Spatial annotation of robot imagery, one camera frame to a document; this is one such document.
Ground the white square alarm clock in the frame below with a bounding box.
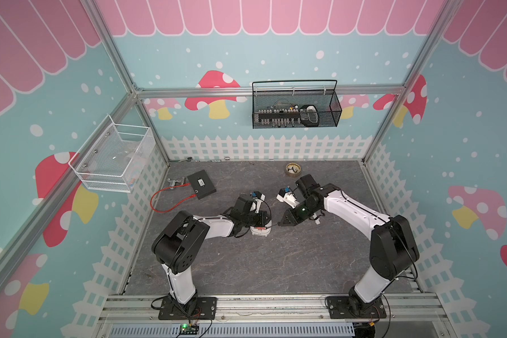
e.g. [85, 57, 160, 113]
[250, 224, 272, 237]

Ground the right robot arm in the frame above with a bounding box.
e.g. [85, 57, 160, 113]
[277, 175, 420, 310]

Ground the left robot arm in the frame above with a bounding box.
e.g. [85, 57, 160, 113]
[152, 191, 272, 313]

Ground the brown tape roll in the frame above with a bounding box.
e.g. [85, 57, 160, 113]
[284, 163, 302, 177]

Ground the black box device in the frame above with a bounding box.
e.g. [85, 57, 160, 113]
[187, 170, 216, 199]

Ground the black socket bit set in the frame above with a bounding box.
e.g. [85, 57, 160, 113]
[252, 108, 309, 128]

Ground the small green circuit board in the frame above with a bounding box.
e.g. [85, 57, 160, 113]
[177, 323, 200, 336]

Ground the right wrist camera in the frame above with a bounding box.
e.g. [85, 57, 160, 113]
[277, 187, 300, 208]

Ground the metal clamp bracket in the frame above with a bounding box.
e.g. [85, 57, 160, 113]
[167, 177, 188, 190]

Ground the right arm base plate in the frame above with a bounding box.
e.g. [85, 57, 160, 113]
[325, 295, 387, 321]

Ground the black wire mesh basket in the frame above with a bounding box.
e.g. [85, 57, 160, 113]
[252, 80, 342, 129]

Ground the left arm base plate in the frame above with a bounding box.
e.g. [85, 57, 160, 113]
[157, 295, 218, 321]

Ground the red cable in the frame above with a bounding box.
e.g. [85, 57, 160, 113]
[149, 184, 197, 214]

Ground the white wire mesh basket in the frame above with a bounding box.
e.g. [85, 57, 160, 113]
[68, 115, 156, 193]

